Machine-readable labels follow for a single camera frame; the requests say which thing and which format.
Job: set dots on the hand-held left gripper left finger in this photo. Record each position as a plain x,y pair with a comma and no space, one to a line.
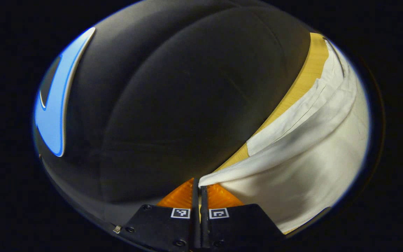
163,227

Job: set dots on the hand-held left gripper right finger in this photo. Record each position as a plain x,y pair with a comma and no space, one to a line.
236,224

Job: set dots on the white jeans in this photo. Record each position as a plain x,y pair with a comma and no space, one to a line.
310,157

